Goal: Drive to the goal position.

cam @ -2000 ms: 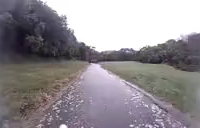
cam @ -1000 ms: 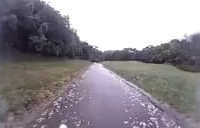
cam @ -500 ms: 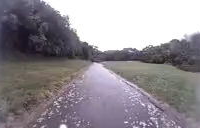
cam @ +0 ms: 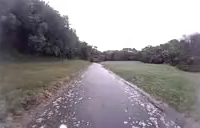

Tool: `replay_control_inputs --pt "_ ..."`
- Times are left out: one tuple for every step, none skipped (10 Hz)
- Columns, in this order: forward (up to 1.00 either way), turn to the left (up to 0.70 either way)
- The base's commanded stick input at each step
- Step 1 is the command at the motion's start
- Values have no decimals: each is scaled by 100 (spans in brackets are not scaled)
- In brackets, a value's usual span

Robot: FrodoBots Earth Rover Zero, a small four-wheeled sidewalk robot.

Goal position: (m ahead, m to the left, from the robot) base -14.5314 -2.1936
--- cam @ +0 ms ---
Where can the robot's own part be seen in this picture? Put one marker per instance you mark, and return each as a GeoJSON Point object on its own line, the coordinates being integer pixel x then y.
{"type": "Point", "coordinates": [63, 126]}

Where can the dense dark wood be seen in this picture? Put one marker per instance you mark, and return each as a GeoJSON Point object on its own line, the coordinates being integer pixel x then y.
{"type": "Point", "coordinates": [34, 33]}

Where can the wet dark asphalt path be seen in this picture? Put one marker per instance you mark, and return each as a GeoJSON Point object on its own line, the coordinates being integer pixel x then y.
{"type": "Point", "coordinates": [101, 100]}

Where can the grass strip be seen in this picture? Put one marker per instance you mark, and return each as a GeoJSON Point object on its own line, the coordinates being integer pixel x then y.
{"type": "Point", "coordinates": [154, 80]}
{"type": "Point", "coordinates": [31, 78]}

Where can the row of trees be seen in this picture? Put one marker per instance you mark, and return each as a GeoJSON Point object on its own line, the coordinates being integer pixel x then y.
{"type": "Point", "coordinates": [168, 53]}

